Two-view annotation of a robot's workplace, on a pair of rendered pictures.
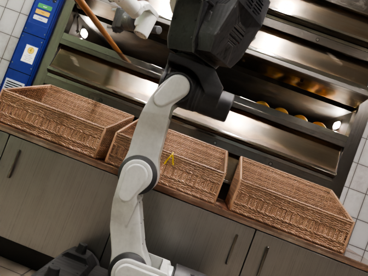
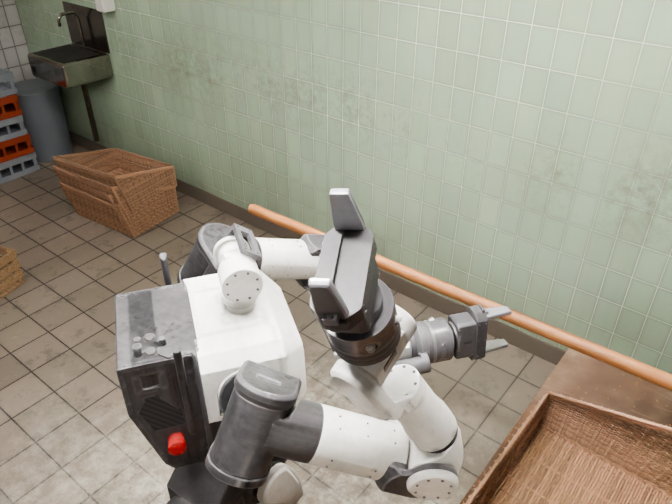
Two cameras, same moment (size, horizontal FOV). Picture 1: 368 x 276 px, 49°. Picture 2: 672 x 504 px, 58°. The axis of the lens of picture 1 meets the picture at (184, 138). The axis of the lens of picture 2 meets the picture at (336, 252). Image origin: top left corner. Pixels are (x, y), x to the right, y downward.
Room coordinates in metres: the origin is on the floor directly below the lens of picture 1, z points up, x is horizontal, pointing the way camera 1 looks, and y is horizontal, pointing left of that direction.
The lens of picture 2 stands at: (2.13, -0.47, 2.06)
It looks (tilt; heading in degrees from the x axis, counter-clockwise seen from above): 34 degrees down; 125
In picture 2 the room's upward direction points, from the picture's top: straight up
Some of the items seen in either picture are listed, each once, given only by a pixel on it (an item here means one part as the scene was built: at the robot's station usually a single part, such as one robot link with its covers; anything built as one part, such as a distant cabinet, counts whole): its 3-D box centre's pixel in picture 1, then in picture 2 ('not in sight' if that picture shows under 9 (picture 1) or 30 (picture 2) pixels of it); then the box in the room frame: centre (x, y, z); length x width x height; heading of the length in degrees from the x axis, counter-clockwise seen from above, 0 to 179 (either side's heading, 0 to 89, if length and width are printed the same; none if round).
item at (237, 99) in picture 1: (201, 86); not in sight; (2.39, 0.01, 1.16); 1.80 x 0.06 x 0.04; 86
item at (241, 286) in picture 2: not in sight; (237, 274); (1.53, 0.10, 1.47); 0.10 x 0.07 x 0.09; 143
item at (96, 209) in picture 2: not in sight; (120, 197); (-1.04, 1.58, 0.14); 0.56 x 0.49 x 0.28; 2
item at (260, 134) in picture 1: (193, 108); not in sight; (2.37, 0.01, 1.02); 1.79 x 0.11 x 0.19; 86
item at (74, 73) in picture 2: not in sight; (74, 80); (-1.77, 1.91, 0.69); 0.46 x 0.36 x 0.94; 176
